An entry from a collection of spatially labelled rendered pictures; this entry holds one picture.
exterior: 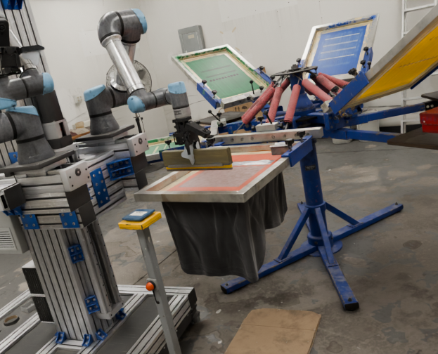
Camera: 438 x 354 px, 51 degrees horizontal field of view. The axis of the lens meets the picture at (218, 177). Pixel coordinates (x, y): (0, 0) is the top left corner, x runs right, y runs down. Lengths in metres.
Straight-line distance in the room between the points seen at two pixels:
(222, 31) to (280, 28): 0.94
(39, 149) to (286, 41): 5.12
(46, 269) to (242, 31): 5.18
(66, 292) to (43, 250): 0.25
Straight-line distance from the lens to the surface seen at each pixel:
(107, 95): 2.40
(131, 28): 2.20
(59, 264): 2.46
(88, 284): 2.49
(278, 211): 2.31
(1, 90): 1.74
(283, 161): 2.16
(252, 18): 6.90
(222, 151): 1.95
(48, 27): 6.58
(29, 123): 2.02
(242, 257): 2.08
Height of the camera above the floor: 1.56
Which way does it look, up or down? 16 degrees down
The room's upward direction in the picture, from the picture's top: 12 degrees counter-clockwise
